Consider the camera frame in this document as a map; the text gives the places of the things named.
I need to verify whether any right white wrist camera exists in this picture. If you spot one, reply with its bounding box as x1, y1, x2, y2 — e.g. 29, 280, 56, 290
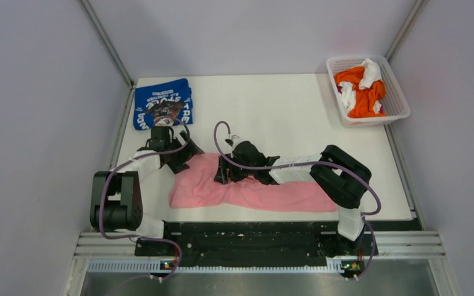
225, 134, 243, 149

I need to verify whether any orange t-shirt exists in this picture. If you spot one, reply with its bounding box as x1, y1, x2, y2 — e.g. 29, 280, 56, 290
333, 66, 387, 118

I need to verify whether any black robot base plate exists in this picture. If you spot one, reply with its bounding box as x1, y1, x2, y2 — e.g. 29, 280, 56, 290
135, 221, 379, 278

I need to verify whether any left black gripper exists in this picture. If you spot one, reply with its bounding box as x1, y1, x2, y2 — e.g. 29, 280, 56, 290
165, 130, 203, 173

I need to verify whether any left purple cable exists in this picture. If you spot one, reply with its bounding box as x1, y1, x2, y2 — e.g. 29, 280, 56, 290
98, 116, 191, 281

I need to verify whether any white t-shirt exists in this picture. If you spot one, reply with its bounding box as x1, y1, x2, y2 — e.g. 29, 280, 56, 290
359, 58, 381, 89

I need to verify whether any purple cable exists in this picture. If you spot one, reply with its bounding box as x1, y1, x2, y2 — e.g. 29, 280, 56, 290
214, 120, 382, 281
98, 116, 191, 281

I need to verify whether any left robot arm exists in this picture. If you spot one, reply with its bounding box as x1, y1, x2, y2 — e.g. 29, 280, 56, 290
89, 126, 203, 255

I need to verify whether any pink t-shirt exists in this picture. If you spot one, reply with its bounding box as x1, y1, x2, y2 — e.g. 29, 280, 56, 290
168, 153, 336, 213

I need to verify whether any folded blue graphic t-shirt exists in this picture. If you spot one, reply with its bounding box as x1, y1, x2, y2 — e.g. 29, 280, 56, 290
133, 78, 194, 131

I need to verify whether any white plastic basket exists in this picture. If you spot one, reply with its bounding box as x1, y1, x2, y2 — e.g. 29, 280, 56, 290
326, 55, 410, 127

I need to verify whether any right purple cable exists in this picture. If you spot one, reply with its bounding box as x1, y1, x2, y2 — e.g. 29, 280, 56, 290
214, 120, 382, 281

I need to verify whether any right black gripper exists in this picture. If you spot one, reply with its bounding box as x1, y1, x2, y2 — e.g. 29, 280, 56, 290
215, 152, 256, 184

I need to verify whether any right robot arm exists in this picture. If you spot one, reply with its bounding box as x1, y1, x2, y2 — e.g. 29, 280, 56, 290
214, 139, 372, 257

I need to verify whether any aluminium frame rail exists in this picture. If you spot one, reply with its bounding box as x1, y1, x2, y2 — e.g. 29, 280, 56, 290
77, 0, 134, 89

